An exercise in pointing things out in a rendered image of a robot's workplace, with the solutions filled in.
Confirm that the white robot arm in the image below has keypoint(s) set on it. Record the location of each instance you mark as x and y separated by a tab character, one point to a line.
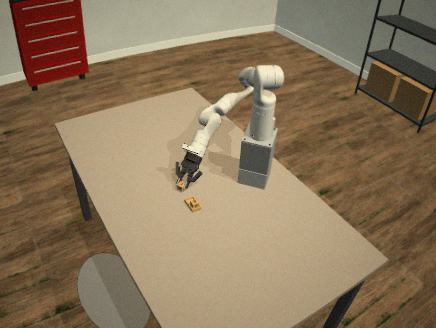
263	107

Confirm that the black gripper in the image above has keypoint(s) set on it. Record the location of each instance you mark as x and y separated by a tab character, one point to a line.
190	164

